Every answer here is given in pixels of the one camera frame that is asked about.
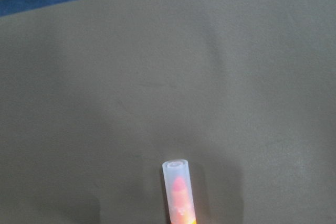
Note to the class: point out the orange highlighter pen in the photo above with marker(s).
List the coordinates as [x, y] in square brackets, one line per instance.
[179, 191]

